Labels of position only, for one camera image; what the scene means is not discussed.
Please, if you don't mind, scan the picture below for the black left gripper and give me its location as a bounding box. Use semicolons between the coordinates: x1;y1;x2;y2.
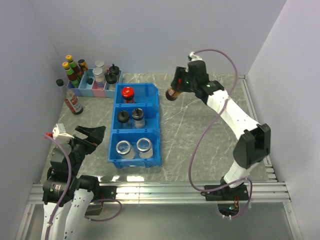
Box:
65;125;105;175

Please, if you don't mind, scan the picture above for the red-lid sauce jar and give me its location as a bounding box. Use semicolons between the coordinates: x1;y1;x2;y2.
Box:
121;86;135;104
165;87;181;102

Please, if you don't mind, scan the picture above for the small silver-lid glass jar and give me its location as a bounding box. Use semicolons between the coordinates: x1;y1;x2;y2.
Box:
116;140;136;160

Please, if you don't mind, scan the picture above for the black knob-lid glass jar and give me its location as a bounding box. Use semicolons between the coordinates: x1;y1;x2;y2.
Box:
117;110;132;129

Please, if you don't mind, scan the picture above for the large silver-lid glass jar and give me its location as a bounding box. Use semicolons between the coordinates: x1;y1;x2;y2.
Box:
136;137;153;159

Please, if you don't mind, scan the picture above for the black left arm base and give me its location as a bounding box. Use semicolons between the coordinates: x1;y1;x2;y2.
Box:
85;185;117;216

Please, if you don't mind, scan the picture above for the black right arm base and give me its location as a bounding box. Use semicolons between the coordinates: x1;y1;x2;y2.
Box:
201;183;252;221

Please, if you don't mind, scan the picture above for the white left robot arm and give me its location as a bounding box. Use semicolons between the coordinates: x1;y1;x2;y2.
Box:
41;123;106;240

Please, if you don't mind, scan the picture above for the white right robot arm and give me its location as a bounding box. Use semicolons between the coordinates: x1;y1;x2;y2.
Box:
166;60;271;200

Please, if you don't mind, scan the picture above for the blue three-compartment plastic bin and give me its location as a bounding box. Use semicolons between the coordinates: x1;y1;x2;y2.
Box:
107;83;162;169

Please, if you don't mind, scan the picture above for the clear bottle red label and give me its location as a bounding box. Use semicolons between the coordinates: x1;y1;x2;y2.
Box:
55;79;83;115

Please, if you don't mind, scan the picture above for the pastel compartment organizer tray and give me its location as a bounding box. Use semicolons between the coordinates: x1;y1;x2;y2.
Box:
67;68;115;98

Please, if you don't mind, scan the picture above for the small black item in tray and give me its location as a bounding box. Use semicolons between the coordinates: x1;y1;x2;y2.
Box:
86;77;94;85

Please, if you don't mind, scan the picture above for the black knob jar front tray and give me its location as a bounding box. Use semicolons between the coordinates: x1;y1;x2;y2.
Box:
106;72;118;91

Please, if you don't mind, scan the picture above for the black knob jar tray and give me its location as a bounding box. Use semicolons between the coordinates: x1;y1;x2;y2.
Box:
106;72;118;91
108;63;120;76

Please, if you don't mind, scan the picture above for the silver-lid jar front tray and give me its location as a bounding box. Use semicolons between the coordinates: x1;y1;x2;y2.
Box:
92;67;106;89

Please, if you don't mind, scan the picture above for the silver-lid jar tray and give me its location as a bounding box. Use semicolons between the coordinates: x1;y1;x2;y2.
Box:
92;67;106;89
94;60;108;75

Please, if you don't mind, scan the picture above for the green-neck sauce bottle front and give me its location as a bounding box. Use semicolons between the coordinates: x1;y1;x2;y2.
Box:
62;61;80;88

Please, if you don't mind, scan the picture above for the green-neck sauce bottle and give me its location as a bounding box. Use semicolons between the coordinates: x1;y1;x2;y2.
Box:
65;54;83;80
62;61;80;88

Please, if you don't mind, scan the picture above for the black knob jar back tray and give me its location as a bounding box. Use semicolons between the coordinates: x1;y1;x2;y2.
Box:
108;63;120;76

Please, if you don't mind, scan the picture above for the silver-lid jar back tray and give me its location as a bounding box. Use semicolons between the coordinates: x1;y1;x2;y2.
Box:
94;60;108;75

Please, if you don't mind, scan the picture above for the green-neck sauce bottle back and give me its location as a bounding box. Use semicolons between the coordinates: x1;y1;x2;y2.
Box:
65;54;83;80

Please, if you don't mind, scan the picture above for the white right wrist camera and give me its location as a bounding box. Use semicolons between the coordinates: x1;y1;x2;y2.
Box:
187;51;203;62

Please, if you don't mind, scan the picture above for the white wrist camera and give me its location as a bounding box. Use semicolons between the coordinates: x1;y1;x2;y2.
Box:
44;123;75;142
187;51;203;62

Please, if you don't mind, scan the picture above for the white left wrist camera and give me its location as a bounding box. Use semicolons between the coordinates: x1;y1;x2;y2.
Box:
44;123;75;142

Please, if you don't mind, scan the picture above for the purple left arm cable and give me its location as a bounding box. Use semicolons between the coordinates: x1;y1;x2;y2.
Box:
43;133;123;240

